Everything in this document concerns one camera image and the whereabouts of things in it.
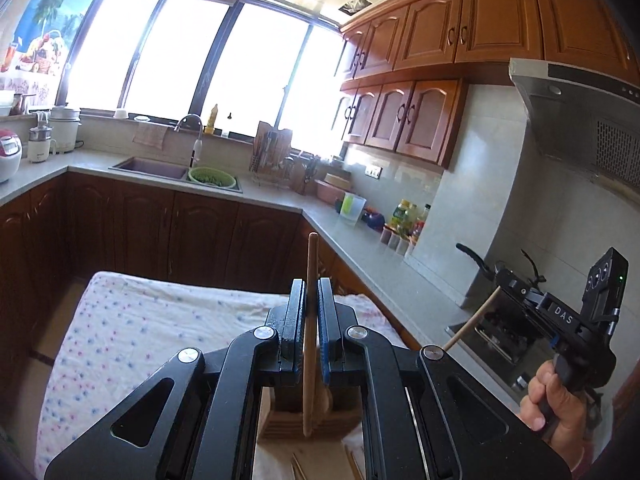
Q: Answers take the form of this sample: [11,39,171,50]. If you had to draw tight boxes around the small white food steamer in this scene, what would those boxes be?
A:
[27,111,56,164]

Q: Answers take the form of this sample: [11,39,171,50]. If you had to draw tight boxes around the knife block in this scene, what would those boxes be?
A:
[292,154,321,196]

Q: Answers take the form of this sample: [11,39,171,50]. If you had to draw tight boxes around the black wok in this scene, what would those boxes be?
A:
[455,243,547,292]

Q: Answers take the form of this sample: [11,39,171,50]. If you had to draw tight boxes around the tropical fruit wall poster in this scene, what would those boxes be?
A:
[0,0,102,80]

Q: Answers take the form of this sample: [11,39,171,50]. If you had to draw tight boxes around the clear plastic measuring cup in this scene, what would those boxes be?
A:
[338,192,368,226]

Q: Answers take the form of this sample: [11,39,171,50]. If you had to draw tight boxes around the wooden utensil holder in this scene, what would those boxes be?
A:
[256,385,363,442]

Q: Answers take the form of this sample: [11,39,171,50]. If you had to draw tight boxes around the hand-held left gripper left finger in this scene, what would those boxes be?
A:
[44,280,306,480]

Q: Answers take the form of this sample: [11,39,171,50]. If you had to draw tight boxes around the person's right forearm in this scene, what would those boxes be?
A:
[559,440,601,480]

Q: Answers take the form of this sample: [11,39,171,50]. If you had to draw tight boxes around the wooden wall cabinets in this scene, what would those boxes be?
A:
[337,77,469,171]
[334,0,637,82]

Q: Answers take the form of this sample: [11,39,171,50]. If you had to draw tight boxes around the pink dish cloth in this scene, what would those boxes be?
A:
[132,122,169,150]

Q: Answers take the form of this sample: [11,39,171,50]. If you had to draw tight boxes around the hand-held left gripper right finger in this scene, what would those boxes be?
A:
[317,277,572,480]

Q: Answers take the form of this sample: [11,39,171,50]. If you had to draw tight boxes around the green colander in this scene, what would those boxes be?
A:
[188,166,236,188]

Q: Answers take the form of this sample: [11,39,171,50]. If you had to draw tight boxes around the kitchen sink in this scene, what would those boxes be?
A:
[108,156,244,194]

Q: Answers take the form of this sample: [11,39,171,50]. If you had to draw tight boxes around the seasoning jars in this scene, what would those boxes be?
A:
[379,227,417,257]

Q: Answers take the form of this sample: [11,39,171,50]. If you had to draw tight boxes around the gas stove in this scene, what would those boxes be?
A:
[446,305,553,407]

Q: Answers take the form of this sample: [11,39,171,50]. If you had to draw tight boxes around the pink and white rice cooker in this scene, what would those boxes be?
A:
[0,129,24,184]

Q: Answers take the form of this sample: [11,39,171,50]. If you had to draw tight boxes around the pink basin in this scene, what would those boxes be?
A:
[314,172,352,206]

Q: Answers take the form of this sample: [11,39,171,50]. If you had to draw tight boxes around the floral white tablecloth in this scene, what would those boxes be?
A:
[37,271,408,480]

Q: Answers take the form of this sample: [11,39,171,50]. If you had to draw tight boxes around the large kitchen window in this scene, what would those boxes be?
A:
[59,0,352,147]

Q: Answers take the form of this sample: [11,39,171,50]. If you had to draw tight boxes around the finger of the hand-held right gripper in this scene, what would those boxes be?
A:
[487,305,551,346]
[495,268,549,319]

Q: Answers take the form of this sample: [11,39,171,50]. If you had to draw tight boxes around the dark wooden base cabinets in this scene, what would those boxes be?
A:
[0,169,401,411]

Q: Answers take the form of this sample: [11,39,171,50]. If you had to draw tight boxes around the chrome faucet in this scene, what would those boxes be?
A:
[173,113,206,169]

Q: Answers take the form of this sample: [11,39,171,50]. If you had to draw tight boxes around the person's right hand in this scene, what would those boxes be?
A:
[518,361,589,461]

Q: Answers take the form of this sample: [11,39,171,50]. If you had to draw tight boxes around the cooking oil bottles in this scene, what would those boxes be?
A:
[387,198,432,242]

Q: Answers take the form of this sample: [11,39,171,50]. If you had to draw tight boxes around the dish rack with cutting boards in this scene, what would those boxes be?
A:
[248,120,297,189]

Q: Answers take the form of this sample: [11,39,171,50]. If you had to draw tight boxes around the steel range hood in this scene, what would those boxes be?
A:
[509,57,640,189]

